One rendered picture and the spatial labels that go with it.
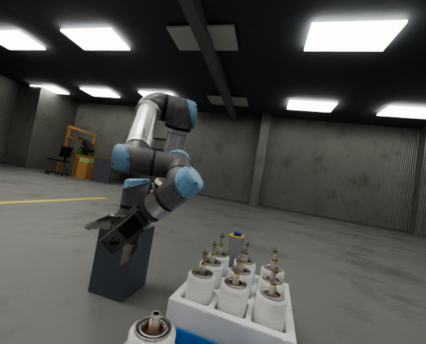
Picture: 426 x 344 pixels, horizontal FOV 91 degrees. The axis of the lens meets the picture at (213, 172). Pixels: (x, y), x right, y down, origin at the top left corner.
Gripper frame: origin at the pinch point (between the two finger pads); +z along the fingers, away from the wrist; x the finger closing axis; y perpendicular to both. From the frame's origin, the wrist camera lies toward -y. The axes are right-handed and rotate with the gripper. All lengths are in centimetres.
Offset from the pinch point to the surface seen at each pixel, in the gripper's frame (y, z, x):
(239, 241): 47, -16, -45
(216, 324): 0.3, -11.5, -39.0
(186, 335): -2.2, -3.5, -35.5
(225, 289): 6.2, -17.8, -34.8
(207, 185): 686, 189, -125
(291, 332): 0, -29, -52
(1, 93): 671, 581, 607
